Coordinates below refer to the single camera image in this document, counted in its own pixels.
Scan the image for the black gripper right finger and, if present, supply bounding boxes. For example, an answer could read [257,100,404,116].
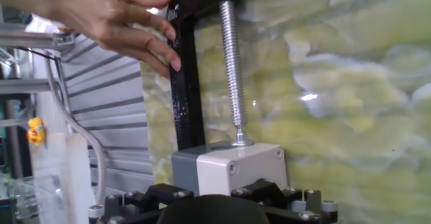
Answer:
[230,178,339,224]

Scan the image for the green marble pattern mat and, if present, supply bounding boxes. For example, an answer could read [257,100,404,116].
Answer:
[133,0,431,224]

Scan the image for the yellow rubber duck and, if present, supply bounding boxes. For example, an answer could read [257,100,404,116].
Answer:
[26,117,46,147]

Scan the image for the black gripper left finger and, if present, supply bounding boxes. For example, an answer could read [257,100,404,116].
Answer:
[88,182,195,224]

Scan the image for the person's bare hand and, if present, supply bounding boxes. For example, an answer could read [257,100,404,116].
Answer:
[43,0,183,80]

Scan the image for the aluminium frame bar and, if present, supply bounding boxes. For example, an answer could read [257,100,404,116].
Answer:
[0,78,51,95]

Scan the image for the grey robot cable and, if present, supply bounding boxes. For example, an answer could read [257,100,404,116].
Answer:
[43,54,107,207]

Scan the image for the grey white red button box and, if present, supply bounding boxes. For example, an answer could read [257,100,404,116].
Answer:
[170,142,289,196]

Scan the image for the black C-clamp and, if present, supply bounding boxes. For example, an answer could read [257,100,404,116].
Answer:
[166,0,255,151]

